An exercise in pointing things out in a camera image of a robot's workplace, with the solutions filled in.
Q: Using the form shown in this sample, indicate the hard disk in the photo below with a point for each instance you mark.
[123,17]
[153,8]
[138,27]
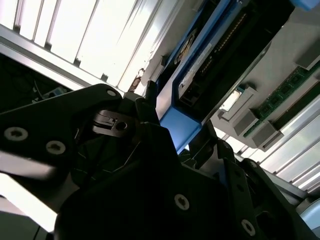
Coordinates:
[180,125]

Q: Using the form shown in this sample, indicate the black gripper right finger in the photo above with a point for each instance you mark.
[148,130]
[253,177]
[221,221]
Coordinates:
[250,200]

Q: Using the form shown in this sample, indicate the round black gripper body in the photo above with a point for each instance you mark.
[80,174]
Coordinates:
[120,212]

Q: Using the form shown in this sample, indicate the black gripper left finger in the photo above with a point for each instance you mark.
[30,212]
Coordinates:
[50,125]

